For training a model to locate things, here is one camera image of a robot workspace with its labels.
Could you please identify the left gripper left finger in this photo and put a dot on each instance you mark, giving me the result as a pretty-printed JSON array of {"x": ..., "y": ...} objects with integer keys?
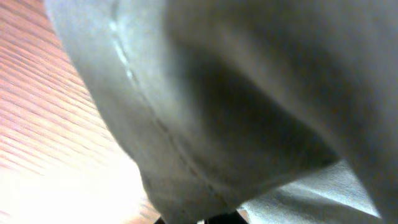
[{"x": 159, "y": 221}]

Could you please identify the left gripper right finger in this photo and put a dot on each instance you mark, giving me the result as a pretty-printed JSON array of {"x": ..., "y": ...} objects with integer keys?
[{"x": 228, "y": 218}]

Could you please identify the khaki green shorts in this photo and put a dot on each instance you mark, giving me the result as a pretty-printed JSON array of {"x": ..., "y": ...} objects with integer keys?
[{"x": 221, "y": 102}]

